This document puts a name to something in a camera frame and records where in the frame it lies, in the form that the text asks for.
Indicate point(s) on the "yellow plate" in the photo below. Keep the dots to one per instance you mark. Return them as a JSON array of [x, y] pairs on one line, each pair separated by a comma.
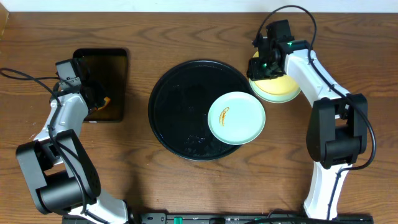
[[279, 86]]

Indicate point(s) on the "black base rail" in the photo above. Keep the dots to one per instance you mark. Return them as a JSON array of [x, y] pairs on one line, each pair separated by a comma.
[[274, 217]]

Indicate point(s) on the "round black serving tray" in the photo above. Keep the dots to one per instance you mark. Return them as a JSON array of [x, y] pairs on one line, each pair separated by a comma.
[[179, 104]]

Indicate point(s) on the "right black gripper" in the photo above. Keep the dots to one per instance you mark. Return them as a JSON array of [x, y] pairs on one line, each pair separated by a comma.
[[254, 69]]

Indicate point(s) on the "black rectangular water tray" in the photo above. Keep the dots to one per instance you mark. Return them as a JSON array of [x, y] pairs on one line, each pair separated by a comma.
[[105, 70]]

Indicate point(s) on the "orange and green sponge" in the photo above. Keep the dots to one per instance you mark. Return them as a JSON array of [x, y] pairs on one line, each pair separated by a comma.
[[103, 103]]

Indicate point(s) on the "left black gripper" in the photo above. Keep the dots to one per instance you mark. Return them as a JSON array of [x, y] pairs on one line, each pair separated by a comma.
[[94, 96]]

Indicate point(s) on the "pale green plate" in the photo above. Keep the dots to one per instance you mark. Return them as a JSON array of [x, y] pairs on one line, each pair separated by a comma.
[[273, 98], [236, 118]]

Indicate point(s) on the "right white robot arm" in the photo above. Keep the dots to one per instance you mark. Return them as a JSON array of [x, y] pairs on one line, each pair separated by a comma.
[[336, 134]]

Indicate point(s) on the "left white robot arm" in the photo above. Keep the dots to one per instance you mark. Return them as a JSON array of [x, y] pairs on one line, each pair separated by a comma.
[[59, 174]]

